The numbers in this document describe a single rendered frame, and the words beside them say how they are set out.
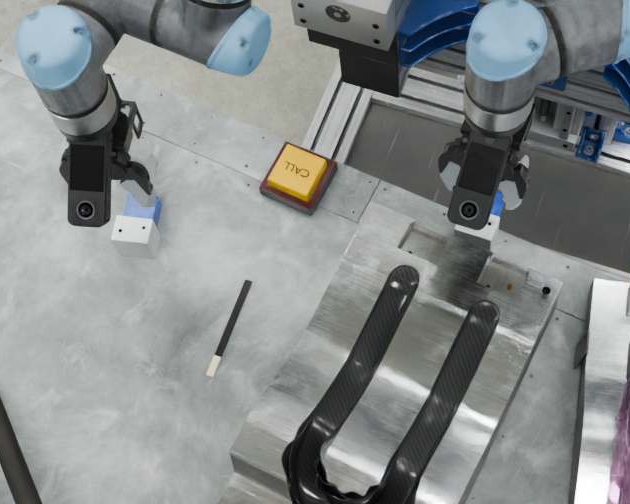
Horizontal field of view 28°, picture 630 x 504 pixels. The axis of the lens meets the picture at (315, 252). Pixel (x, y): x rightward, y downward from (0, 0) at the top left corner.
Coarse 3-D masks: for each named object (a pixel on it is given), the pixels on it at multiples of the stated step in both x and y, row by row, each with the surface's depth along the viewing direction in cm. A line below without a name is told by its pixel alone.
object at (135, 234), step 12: (156, 168) 171; (132, 204) 168; (156, 204) 168; (120, 216) 166; (132, 216) 167; (144, 216) 167; (156, 216) 168; (120, 228) 165; (132, 228) 165; (144, 228) 166; (156, 228) 168; (120, 240) 164; (132, 240) 164; (144, 240) 164; (156, 240) 168; (120, 252) 169; (132, 252) 168; (144, 252) 167; (156, 252) 169
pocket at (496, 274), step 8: (488, 264) 158; (496, 264) 157; (504, 264) 157; (488, 272) 158; (496, 272) 158; (504, 272) 158; (512, 272) 157; (520, 272) 156; (528, 272) 154; (480, 280) 157; (488, 280) 157; (496, 280) 157; (504, 280) 157; (512, 280) 157; (520, 280) 157; (496, 288) 157; (504, 288) 157; (512, 288) 157; (520, 288) 157; (512, 296) 156
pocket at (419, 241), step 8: (416, 224) 160; (408, 232) 160; (416, 232) 160; (424, 232) 159; (432, 232) 159; (408, 240) 160; (416, 240) 160; (424, 240) 160; (432, 240) 160; (440, 240) 159; (400, 248) 159; (408, 248) 160; (416, 248) 160; (424, 248) 160; (432, 248) 160; (440, 248) 159; (424, 256) 159; (432, 256) 159
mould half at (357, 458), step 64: (384, 256) 157; (448, 256) 156; (320, 320) 155; (448, 320) 153; (512, 320) 152; (320, 384) 150; (384, 384) 151; (512, 384) 150; (256, 448) 144; (384, 448) 144; (448, 448) 145
